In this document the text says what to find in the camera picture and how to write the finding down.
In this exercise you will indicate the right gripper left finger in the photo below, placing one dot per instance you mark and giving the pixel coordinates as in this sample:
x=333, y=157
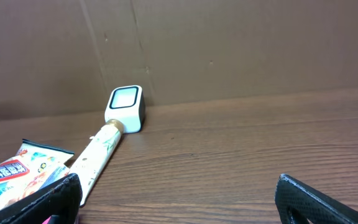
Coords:
x=58, y=202

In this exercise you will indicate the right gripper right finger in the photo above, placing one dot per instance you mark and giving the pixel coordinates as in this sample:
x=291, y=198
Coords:
x=297, y=202

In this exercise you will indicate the white tube gold cap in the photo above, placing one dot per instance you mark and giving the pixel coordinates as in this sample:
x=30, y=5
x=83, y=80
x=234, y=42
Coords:
x=91, y=162

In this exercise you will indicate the yellow snack chip bag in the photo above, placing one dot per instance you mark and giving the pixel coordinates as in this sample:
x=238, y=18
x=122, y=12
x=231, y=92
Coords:
x=34, y=167

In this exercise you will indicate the red purple Carefree pack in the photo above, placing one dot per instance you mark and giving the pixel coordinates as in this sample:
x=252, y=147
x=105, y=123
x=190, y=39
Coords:
x=47, y=220

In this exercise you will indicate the white barcode scanner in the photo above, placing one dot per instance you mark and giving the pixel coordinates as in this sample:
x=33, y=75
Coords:
x=127, y=105

